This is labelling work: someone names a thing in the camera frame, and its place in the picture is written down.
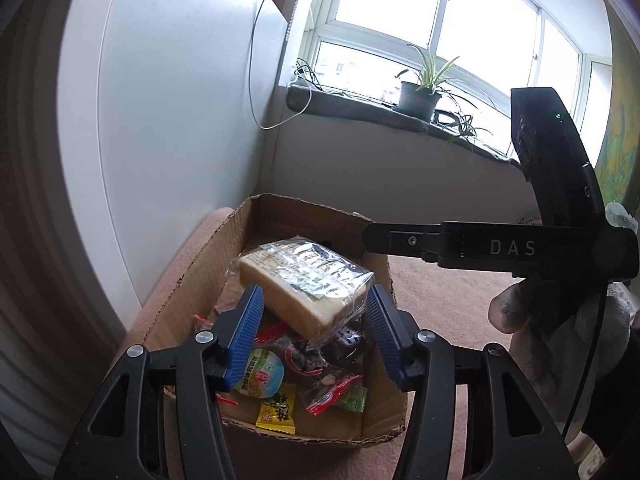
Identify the red clear candy wrapper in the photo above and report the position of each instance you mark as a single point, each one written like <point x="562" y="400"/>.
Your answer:
<point x="325" y="400"/>

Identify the green candy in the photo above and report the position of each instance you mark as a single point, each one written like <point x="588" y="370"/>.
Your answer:
<point x="354" y="397"/>

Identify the landscape wall scroll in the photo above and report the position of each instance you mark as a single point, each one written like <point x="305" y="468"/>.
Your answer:
<point x="620" y="150"/>

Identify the dark red snack packet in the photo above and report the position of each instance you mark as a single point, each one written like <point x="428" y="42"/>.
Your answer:
<point x="300" y="360"/>

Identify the yellow candy packet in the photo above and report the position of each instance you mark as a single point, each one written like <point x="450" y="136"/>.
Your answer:
<point x="275" y="412"/>

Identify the white cabinet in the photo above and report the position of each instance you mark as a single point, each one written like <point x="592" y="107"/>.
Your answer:
<point x="175" y="110"/>

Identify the white-label chocolate bar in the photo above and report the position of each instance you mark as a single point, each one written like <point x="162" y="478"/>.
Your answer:
<point x="350" y="340"/>

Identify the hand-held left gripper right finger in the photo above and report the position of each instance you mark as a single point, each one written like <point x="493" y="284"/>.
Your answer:
<point x="385" y="335"/>

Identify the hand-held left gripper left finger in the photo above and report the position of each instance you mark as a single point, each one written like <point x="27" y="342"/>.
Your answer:
<point x="245" y="335"/>

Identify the cardboard box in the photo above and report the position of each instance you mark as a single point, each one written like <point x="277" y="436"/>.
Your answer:
<point x="320" y="427"/>

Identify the potted spider plant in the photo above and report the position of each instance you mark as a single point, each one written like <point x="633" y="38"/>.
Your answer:
<point x="417" y="102"/>

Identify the person's right hand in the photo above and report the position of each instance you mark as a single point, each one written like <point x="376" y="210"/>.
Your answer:
<point x="505" y="310"/>

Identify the person's right forearm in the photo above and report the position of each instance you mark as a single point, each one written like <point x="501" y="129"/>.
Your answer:
<point x="620" y="400"/>

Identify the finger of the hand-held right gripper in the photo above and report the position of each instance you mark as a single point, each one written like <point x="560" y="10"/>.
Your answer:
<point x="400" y="239"/>

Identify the bagged sliced bread loaf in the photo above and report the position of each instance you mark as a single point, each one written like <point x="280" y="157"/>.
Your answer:
<point x="300" y="290"/>

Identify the white framed window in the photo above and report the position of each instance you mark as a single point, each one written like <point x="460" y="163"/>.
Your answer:
<point x="442" y="5"/>

